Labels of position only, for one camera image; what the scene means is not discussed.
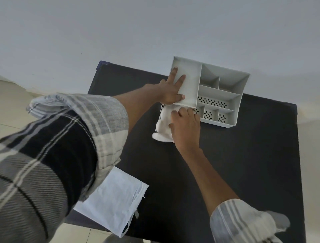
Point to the person's left hand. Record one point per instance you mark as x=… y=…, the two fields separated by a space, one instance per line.
x=170 y=92

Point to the person's right hand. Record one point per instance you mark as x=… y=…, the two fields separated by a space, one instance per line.
x=187 y=130

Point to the grey organizer drawer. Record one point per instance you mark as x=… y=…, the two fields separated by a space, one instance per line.
x=162 y=107

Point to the grey desk organizer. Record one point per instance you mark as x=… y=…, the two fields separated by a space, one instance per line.
x=225 y=100

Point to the white glove packet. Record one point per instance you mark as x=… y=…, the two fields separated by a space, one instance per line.
x=112 y=197

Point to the person's left forearm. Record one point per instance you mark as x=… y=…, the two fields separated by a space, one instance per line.
x=137 y=100

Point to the person's right forearm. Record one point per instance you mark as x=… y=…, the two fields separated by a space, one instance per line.
x=210 y=180

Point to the blue table corner guard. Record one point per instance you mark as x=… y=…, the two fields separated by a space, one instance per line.
x=100 y=64

